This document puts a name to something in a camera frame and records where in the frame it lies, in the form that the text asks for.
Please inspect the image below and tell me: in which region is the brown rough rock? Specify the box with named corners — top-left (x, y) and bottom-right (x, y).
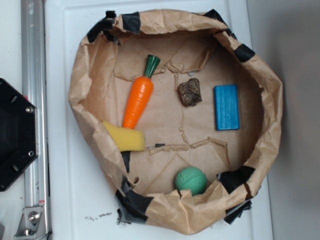
top-left (177, 78), bottom-right (202, 107)

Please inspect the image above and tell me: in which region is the brown paper bag tray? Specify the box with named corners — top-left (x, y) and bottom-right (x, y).
top-left (68, 9), bottom-right (283, 235)

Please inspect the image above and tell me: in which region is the orange toy carrot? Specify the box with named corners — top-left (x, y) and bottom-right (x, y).
top-left (122, 54), bottom-right (161, 129)

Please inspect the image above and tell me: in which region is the yellow sponge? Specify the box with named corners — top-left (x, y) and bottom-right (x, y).
top-left (102, 121), bottom-right (145, 152)

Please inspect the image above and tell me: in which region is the green rubber ball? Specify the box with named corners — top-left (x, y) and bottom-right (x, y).
top-left (175, 166), bottom-right (208, 196)

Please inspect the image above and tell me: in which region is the blue wooden block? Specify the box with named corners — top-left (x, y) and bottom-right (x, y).
top-left (214, 84), bottom-right (240, 131)

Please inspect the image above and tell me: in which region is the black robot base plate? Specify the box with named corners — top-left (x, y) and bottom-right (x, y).
top-left (0, 78), bottom-right (38, 192)

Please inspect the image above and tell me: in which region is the aluminium rail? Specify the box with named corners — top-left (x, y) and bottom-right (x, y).
top-left (21, 0), bottom-right (50, 207)

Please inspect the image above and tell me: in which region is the metal corner bracket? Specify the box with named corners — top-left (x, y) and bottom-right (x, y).
top-left (14, 206), bottom-right (47, 240)

